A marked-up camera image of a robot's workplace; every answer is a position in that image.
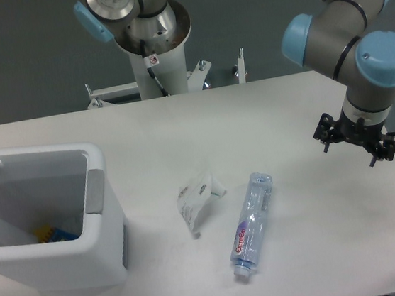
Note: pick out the clear plastic water bottle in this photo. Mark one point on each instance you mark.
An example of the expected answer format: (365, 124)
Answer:
(251, 226)

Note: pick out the white metal base frame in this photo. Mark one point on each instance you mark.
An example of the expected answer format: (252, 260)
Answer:
(196, 81)

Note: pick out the yellow blue trash item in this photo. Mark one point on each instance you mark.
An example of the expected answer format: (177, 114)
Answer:
(48, 234)

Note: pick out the white plastic wrapper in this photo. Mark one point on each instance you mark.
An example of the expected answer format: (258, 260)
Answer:
(195, 197)

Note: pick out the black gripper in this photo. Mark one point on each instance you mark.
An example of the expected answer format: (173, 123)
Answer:
(380, 146)

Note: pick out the white plastic trash can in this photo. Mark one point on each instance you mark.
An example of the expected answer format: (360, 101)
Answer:
(64, 186)

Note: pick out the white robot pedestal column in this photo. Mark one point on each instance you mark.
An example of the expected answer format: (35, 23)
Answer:
(155, 47)

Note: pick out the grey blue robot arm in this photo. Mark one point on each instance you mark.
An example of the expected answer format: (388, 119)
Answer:
(335, 43)

